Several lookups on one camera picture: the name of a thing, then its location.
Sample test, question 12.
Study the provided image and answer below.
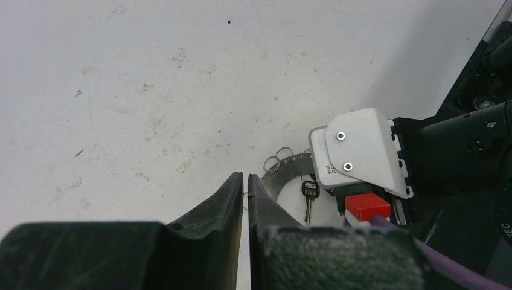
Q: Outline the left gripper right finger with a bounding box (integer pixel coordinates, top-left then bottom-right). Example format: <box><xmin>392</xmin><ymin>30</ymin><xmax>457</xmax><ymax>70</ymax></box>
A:
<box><xmin>248</xmin><ymin>174</ymin><xmax>430</xmax><ymax>289</ymax></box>

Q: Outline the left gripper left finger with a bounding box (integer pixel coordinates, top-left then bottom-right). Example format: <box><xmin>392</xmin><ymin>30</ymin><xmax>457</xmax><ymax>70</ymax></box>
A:
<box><xmin>1</xmin><ymin>173</ymin><xmax>243</xmax><ymax>289</ymax></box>

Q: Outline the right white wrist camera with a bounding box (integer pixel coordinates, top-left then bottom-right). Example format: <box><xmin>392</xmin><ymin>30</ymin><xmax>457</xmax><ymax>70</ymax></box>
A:
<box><xmin>309</xmin><ymin>108</ymin><xmax>414</xmax><ymax>199</ymax></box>

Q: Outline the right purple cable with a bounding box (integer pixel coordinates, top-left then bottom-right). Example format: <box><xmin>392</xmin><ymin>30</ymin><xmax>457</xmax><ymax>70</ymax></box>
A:
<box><xmin>344</xmin><ymin>193</ymin><xmax>512</xmax><ymax>290</ymax></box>

